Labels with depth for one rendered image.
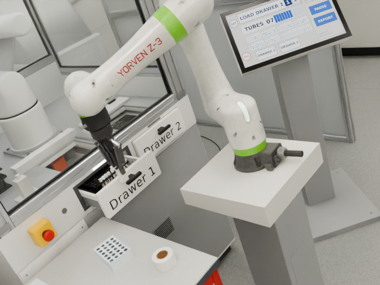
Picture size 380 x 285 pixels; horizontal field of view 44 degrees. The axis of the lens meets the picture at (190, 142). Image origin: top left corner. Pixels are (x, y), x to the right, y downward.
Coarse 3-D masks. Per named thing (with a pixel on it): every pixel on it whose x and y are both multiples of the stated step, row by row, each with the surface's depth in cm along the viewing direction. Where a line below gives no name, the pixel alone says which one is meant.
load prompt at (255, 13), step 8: (280, 0) 213; (288, 0) 213; (296, 0) 213; (256, 8) 214; (264, 8) 213; (272, 8) 213; (280, 8) 212; (240, 16) 213; (248, 16) 213; (256, 16) 213
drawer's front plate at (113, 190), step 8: (152, 152) 178; (136, 160) 175; (144, 160) 176; (152, 160) 179; (128, 168) 172; (136, 168) 173; (144, 168) 176; (152, 168) 179; (144, 176) 177; (152, 176) 180; (112, 184) 166; (120, 184) 169; (136, 184) 174; (144, 184) 177; (104, 192) 164; (112, 192) 166; (120, 192) 169; (128, 192) 172; (136, 192) 175; (104, 200) 164; (128, 200) 172; (104, 208) 164; (120, 208) 170; (112, 216) 167
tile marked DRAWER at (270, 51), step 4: (264, 48) 209; (268, 48) 209; (272, 48) 209; (256, 52) 209; (260, 52) 209; (264, 52) 209; (268, 52) 209; (272, 52) 209; (276, 52) 208; (256, 56) 209; (260, 56) 209; (264, 56) 209; (268, 56) 208; (272, 56) 208; (260, 60) 208
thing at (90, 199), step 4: (124, 156) 189; (128, 156) 187; (132, 156) 186; (128, 160) 188; (132, 160) 186; (128, 164) 190; (80, 192) 174; (84, 192) 173; (88, 192) 172; (84, 196) 174; (88, 196) 172; (92, 196) 170; (84, 200) 176; (88, 200) 173; (92, 200) 171; (96, 200) 169; (88, 204) 175; (92, 204) 173; (96, 204) 171; (100, 208) 170
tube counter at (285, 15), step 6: (300, 6) 212; (282, 12) 212; (288, 12) 212; (294, 12) 212; (300, 12) 211; (270, 18) 212; (276, 18) 212; (282, 18) 211; (288, 18) 211; (270, 24) 211
